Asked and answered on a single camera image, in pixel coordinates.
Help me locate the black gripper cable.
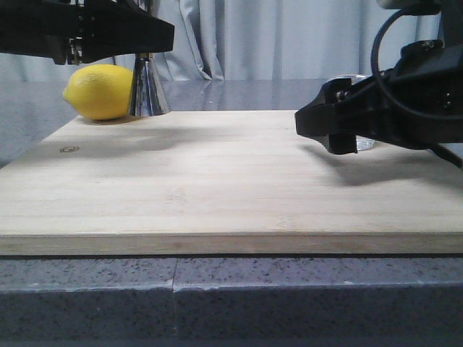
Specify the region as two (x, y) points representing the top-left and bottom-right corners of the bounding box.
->
(370, 7), (463, 166)

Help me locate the grey curtain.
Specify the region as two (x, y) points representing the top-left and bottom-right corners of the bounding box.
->
(0, 0), (463, 85)

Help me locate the small glass beaker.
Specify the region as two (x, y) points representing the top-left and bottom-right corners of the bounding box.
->
(327, 74), (375, 151)

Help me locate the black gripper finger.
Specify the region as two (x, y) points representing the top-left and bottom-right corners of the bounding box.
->
(294, 74), (381, 155)
(81, 1), (174, 62)

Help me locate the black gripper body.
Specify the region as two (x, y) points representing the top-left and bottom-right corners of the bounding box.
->
(0, 0), (85, 66)
(375, 40), (462, 149)

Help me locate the steel double jigger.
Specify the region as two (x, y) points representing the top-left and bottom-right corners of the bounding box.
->
(128, 53), (169, 117)

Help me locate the wooden cutting board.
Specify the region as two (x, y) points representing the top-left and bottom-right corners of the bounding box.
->
(1, 111), (462, 256)

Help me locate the yellow lemon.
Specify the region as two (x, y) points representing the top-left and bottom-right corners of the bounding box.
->
(62, 64), (133, 121)

